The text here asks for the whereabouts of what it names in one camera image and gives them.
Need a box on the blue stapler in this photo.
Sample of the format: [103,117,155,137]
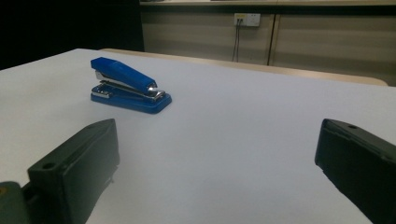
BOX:
[90,56,173,115]

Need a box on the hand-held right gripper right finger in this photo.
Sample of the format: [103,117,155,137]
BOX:
[314,118,396,224]

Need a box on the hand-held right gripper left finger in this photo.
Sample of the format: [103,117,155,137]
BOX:
[21,118,120,224]

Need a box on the black curtain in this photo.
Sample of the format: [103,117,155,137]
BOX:
[0,0,145,71]

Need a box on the white wall socket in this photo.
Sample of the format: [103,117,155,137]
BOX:
[233,12,262,27]

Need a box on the black cable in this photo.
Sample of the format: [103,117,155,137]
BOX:
[231,18,240,63]
[235,18,243,63]

